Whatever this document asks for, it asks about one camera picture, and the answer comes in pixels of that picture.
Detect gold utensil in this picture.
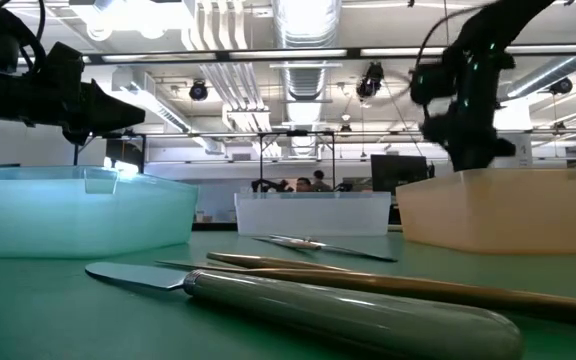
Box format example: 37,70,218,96
206,251,350,273

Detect black computer monitor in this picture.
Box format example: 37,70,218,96
370,154,430,196

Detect orange translucent plastic bin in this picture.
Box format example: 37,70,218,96
396,168,576,255

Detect cream-handled silver utensil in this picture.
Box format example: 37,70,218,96
267,234,399,264
252,235,325,252

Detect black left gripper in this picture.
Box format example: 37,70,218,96
42,42,147,146

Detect teal translucent plastic bin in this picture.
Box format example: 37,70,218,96
0,165,200,260

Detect clear plastic bin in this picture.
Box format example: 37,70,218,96
234,191,393,237

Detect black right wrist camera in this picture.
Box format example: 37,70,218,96
410,60,458,107

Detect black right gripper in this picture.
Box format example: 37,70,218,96
420,49,517,172

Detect grey-handled table knife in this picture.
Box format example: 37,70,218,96
84,261,524,360

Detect black overhead frame bar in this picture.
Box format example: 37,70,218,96
0,43,576,65

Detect black hanging camera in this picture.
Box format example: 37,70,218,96
549,77,574,96
189,79,209,102
356,62,385,100

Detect black background rig frame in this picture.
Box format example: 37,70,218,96
72,130,337,191

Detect wooden chopsticks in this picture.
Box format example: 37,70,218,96
156,259,576,329

